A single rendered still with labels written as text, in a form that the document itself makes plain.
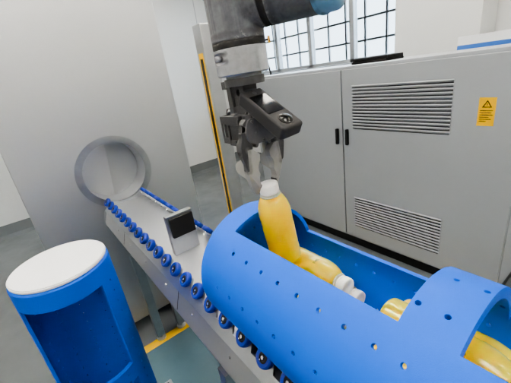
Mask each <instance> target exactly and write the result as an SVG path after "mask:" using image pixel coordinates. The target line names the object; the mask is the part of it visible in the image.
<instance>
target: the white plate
mask: <svg viewBox="0 0 511 383"><path fill-rule="evenodd" d="M105 252H106V248H105V245H104V244H103V243H102V242H99V241H97V240H91V239H86V240H79V241H74V242H68V243H65V244H62V245H58V246H56V247H54V248H51V249H48V250H46V251H44V252H41V253H39V254H38V255H36V256H34V257H32V258H30V259H29V260H27V261H25V262H24V263H23V264H22V265H20V266H19V267H17V268H16V269H15V270H14V271H13V272H12V273H11V275H10V276H9V278H8V279H7V281H6V288H7V289H8V291H9V292H10V293H13V294H18V295H29V294H35V293H41V292H45V291H48V290H52V289H55V288H57V287H59V286H62V285H65V284H67V283H69V282H71V281H73V280H75V279H77V278H79V277H80V276H82V275H83V274H86V273H87V272H88V271H89V270H91V269H92V268H93V267H94V266H96V265H97V264H98V263H99V262H100V260H101V259H102V258H103V256H104V255H105Z"/></svg>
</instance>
